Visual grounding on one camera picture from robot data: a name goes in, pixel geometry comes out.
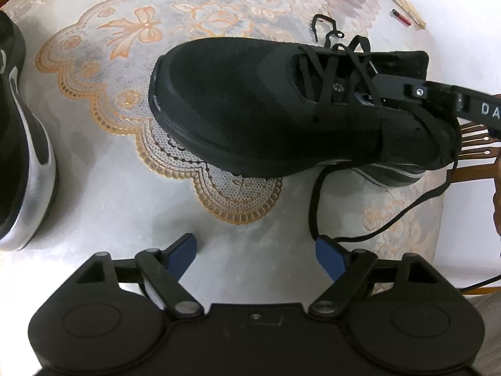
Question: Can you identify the black cable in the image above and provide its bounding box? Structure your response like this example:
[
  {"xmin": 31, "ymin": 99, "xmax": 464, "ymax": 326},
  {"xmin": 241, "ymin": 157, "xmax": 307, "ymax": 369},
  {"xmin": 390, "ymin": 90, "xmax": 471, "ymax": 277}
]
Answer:
[{"xmin": 460, "ymin": 270, "xmax": 501, "ymax": 294}]

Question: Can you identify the person's right hand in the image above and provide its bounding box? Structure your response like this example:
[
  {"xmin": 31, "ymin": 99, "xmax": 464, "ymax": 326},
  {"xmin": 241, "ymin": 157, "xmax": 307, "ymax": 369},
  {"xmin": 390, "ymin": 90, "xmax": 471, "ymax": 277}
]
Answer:
[{"xmin": 491, "ymin": 154, "xmax": 501, "ymax": 238}]

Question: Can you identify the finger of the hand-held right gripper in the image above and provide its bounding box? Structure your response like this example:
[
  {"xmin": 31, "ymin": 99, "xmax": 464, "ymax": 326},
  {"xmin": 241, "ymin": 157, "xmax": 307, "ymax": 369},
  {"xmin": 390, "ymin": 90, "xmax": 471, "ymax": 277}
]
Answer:
[{"xmin": 370, "ymin": 74, "xmax": 468, "ymax": 115}]

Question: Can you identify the black silver sneaker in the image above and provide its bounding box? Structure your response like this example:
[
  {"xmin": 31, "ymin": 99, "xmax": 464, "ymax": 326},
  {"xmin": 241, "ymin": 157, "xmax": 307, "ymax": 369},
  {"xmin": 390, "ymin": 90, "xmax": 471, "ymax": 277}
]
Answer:
[
  {"xmin": 0, "ymin": 10, "xmax": 60, "ymax": 252},
  {"xmin": 149, "ymin": 37, "xmax": 458, "ymax": 186}
]

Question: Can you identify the wooden chair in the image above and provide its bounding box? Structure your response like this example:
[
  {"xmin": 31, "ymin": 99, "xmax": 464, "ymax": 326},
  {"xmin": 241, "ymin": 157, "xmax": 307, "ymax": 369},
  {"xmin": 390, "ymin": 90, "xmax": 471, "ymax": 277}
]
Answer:
[{"xmin": 446, "ymin": 119, "xmax": 501, "ymax": 185}]

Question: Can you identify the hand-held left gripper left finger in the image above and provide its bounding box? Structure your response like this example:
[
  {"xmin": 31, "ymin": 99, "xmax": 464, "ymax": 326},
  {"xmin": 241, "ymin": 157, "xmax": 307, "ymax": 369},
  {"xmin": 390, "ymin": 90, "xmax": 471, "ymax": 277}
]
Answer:
[{"xmin": 72, "ymin": 233, "xmax": 205, "ymax": 320}]

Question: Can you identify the bundle of wooden sticks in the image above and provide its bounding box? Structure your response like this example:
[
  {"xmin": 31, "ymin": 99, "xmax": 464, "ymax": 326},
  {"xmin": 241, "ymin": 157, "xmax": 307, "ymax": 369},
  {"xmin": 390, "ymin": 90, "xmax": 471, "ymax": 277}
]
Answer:
[{"xmin": 390, "ymin": 0, "xmax": 428, "ymax": 31}]

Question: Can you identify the black shoelace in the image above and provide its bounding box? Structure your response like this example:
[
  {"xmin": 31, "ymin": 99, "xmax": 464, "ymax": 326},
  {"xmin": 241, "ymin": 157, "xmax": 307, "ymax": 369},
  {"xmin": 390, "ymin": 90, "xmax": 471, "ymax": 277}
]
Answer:
[{"xmin": 307, "ymin": 13, "xmax": 458, "ymax": 245}]

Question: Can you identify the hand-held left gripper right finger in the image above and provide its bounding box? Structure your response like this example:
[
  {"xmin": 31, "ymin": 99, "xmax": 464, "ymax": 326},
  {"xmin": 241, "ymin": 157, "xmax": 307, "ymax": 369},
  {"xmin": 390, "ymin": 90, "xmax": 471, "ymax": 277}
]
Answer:
[{"xmin": 309, "ymin": 235, "xmax": 443, "ymax": 318}]

